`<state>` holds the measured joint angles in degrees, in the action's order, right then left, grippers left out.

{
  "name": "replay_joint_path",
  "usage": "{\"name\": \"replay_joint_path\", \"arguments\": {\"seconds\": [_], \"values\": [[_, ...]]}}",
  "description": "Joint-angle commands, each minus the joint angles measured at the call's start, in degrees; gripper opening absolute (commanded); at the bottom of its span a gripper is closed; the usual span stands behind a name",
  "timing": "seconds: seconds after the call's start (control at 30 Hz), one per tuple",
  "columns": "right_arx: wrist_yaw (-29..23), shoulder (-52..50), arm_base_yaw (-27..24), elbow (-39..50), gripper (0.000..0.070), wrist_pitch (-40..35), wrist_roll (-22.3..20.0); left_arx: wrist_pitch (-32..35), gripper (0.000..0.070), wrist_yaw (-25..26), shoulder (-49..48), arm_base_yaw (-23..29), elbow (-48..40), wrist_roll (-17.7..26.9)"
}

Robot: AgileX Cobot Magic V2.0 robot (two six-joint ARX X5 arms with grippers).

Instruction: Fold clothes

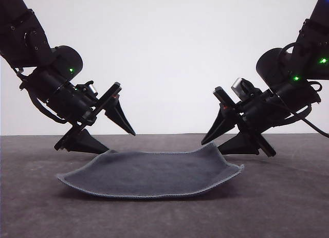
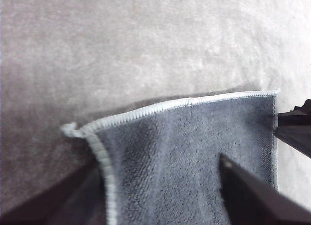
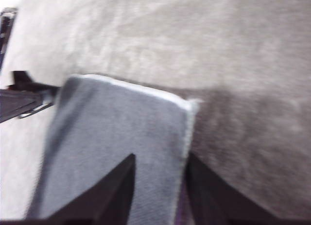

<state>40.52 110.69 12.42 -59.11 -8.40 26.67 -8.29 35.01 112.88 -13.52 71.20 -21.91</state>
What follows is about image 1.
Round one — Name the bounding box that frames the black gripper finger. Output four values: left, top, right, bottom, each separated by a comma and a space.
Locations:
65, 129, 111, 156
104, 95, 136, 136
216, 132, 261, 155
200, 104, 236, 145

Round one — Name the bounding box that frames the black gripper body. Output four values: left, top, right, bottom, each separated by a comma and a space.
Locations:
213, 86, 286, 157
54, 81, 122, 151

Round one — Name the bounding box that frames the purple towel with grey hem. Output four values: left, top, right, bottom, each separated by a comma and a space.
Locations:
56, 142, 245, 199

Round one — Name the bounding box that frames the grey table cloth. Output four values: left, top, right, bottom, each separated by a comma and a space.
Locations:
0, 133, 329, 238

